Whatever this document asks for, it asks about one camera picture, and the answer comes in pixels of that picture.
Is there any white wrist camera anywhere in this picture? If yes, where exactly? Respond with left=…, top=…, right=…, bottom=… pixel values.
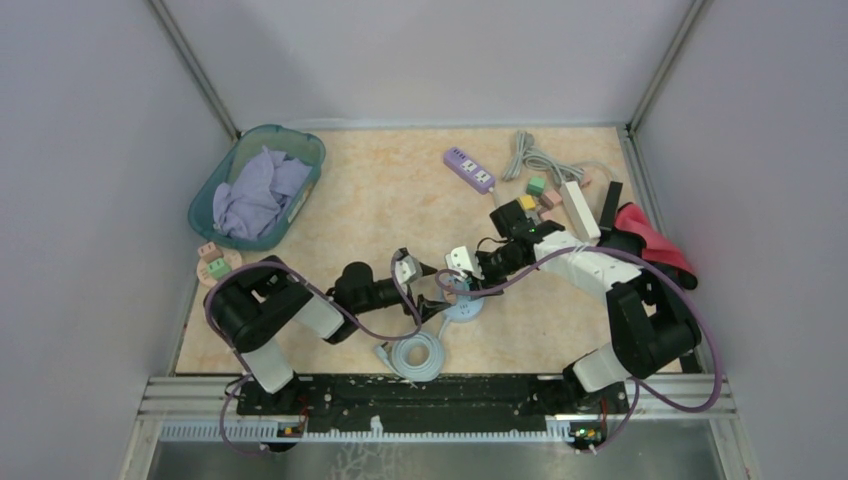
left=392, top=248, right=424, bottom=286
left=445, top=246, right=484, bottom=280

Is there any yellow plug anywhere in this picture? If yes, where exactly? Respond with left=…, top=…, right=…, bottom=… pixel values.
left=516, top=194, right=538, bottom=212

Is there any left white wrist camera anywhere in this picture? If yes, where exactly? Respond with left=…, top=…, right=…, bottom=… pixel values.
left=392, top=248, right=424, bottom=286

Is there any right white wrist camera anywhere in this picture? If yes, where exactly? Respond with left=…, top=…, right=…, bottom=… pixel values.
left=445, top=246, right=484, bottom=280

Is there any purple power strip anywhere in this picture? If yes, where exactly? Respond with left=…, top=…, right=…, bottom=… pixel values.
left=443, top=147, right=496, bottom=195

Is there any white strip grey cable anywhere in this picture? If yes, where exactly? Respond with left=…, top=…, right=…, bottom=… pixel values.
left=500, top=129, right=588, bottom=187

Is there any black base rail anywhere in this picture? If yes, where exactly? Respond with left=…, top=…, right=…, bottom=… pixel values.
left=236, top=374, right=630, bottom=434

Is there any blue round socket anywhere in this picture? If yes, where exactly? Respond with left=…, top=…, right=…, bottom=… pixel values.
left=442, top=290, right=485, bottom=324

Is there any red and black cloth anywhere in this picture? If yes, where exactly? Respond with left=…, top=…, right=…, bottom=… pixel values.
left=614, top=202, right=698, bottom=290

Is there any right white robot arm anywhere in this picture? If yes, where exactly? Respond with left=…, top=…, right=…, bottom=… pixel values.
left=471, top=201, right=702, bottom=412

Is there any teal plastic basin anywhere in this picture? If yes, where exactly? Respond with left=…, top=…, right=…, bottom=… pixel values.
left=188, top=124, right=326, bottom=251

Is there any black power strip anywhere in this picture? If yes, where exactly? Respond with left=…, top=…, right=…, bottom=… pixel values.
left=597, top=181, right=623, bottom=235

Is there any purple cable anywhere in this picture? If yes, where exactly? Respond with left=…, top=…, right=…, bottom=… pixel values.
left=435, top=246, right=727, bottom=455
left=203, top=250, right=425, bottom=457

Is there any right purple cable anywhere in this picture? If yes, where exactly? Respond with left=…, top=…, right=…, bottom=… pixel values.
left=435, top=246, right=727, bottom=455

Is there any pink round socket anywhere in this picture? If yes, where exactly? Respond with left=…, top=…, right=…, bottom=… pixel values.
left=196, top=248, right=243, bottom=288

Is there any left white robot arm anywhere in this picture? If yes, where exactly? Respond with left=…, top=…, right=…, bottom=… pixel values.
left=203, top=249, right=451, bottom=414

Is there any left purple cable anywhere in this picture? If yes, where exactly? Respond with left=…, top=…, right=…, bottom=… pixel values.
left=203, top=250, right=425, bottom=457

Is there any purple cloth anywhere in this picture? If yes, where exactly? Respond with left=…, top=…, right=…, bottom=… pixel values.
left=212, top=146, right=312, bottom=241

